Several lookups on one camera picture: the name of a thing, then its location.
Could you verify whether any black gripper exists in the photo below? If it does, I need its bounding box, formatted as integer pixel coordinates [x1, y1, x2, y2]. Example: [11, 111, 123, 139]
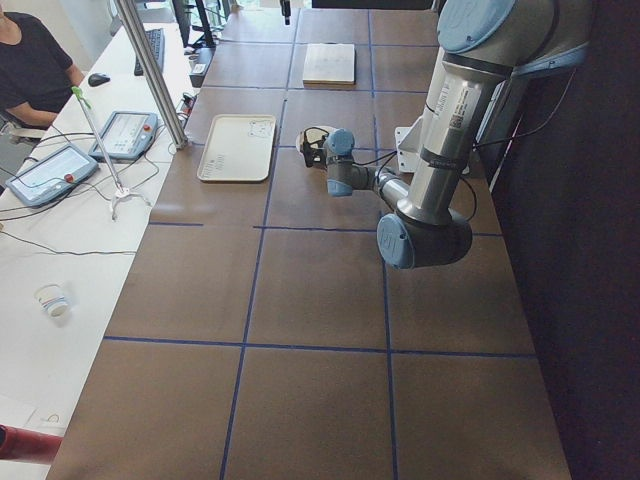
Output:
[279, 0, 291, 25]

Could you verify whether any white round plate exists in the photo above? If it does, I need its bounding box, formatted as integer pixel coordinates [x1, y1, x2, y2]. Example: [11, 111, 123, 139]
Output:
[296, 125, 335, 152]

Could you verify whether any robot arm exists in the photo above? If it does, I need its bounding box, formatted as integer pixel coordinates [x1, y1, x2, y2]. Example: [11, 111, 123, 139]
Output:
[320, 1, 594, 269]

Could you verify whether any wooden cutting board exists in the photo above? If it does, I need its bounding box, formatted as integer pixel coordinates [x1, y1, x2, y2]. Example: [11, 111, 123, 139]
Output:
[302, 43, 356, 87]

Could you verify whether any black keyboard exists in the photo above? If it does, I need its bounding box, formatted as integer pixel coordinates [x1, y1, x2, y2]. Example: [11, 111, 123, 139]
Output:
[133, 28, 165, 76]

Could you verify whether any cream bear serving tray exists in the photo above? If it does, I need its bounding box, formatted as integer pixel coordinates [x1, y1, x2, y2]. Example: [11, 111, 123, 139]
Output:
[196, 114, 276, 183]

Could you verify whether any far teach pendant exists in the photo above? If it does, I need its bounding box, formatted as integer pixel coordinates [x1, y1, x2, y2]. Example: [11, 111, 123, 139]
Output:
[100, 111, 159, 163]

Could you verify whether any teach pendant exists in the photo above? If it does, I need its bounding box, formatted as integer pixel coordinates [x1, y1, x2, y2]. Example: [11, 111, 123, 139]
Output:
[6, 144, 98, 207]
[100, 111, 159, 163]

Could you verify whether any black computer mouse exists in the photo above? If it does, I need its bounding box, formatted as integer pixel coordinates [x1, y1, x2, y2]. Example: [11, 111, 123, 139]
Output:
[88, 73, 111, 87]

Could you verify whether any person in black shirt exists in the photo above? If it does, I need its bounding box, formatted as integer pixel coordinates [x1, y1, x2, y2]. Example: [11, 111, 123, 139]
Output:
[1, 11, 84, 128]

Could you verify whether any near teach pendant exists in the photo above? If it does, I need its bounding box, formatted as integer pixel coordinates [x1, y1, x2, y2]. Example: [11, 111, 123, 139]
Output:
[6, 144, 98, 207]

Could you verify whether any paper cup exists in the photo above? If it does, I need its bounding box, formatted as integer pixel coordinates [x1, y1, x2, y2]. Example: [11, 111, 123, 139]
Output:
[34, 283, 71, 319]

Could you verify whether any red object at corner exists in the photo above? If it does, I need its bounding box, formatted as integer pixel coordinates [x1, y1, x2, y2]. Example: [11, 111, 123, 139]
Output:
[0, 425, 63, 465]

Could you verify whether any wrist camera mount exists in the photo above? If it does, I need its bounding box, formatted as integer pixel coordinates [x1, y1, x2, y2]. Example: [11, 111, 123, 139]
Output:
[301, 141, 326, 169]

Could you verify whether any aluminium profile post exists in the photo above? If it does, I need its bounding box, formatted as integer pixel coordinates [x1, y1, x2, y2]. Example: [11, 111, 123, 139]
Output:
[115, 0, 188, 150]

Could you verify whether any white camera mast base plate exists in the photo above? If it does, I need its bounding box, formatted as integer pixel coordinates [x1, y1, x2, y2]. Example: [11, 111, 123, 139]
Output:
[395, 122, 471, 173]

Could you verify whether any grabber stick with green handle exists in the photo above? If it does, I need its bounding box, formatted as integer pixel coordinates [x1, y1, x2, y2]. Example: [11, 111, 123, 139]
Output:
[71, 86, 151, 221]

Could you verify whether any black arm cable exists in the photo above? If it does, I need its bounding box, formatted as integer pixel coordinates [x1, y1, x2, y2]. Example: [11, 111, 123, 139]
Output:
[349, 64, 576, 224]

